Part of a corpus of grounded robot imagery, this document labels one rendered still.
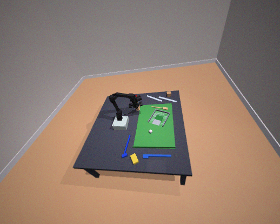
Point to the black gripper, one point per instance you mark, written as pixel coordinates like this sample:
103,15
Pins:
135,104

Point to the yellow rectangular block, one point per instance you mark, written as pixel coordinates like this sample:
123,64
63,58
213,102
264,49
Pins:
134,158

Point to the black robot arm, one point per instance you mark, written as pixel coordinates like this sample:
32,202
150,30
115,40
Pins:
133,98

